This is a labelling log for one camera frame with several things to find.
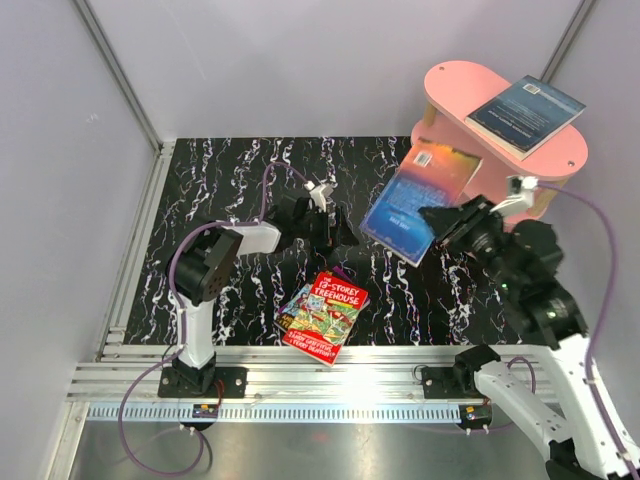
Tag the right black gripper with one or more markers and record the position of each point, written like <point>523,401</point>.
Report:
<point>455,223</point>

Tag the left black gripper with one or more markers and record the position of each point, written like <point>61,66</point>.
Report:
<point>325,238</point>

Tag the purple treehouse book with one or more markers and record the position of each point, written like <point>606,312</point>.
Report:
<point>343,275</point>

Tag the blue orange sunset paperback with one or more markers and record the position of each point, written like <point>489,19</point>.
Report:
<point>431,175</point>

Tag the red 13-storey treehouse book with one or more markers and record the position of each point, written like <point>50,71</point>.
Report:
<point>324,323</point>

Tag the dark blue hardcover book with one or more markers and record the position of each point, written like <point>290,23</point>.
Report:
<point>524,116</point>

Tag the blue 169-storey treehouse book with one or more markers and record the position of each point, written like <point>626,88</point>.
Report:
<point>287,313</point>

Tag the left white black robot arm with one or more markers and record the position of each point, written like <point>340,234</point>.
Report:
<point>201,267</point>

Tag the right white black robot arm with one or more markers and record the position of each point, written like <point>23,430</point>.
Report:
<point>586,440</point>

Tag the black marble pattern mat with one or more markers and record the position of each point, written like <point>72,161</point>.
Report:
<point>448,299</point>

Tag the pink three-tier shelf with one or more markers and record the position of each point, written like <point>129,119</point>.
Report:
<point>453,90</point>

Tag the right small circuit board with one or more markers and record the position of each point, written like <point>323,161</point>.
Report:
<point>476,416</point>

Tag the small circuit board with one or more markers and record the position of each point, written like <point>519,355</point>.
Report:
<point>476,416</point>
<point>205,411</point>

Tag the left small circuit board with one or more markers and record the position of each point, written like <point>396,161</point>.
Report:
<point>205,411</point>

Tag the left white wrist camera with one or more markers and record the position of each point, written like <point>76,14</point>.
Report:
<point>319,194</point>

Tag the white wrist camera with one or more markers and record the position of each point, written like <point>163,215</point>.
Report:
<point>319,194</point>
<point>520,196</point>

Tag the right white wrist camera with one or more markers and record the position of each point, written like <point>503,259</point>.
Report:
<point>520,196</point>

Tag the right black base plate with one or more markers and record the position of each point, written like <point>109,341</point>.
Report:
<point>447,383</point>

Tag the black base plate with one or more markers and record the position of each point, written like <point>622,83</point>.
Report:
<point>447,383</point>
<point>225,382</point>

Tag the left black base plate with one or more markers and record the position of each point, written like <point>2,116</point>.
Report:
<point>225,382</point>

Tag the left aluminium corner post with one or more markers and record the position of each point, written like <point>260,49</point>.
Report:
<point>109,57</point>

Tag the aluminium corner post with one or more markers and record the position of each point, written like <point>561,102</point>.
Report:
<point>572,31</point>
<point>109,57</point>

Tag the right aluminium corner post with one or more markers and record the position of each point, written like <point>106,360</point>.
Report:
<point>572,31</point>

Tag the aluminium mounting rail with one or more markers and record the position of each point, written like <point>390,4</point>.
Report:
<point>373,374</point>

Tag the white slotted cable duct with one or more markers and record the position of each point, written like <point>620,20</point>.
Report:
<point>279,413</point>

